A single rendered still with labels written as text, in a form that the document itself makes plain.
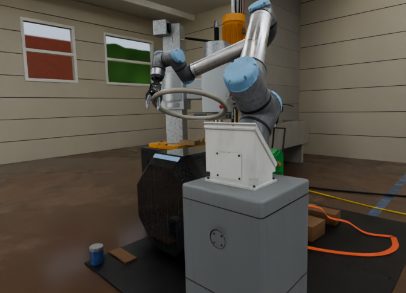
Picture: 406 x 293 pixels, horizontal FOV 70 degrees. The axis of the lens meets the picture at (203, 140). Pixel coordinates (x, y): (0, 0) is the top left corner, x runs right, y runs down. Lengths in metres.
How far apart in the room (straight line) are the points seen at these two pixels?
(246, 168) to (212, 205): 0.19
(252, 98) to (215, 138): 0.22
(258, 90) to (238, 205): 0.46
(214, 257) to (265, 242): 0.25
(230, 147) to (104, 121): 7.72
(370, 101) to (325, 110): 0.90
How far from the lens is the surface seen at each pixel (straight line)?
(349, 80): 7.01
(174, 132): 3.18
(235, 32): 3.13
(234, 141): 1.16
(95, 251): 2.44
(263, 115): 1.25
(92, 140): 8.62
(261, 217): 1.04
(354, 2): 7.28
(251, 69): 1.16
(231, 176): 1.19
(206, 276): 1.32
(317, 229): 2.79
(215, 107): 2.39
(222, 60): 1.81
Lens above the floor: 1.17
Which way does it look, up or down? 7 degrees down
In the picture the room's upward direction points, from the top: 1 degrees counter-clockwise
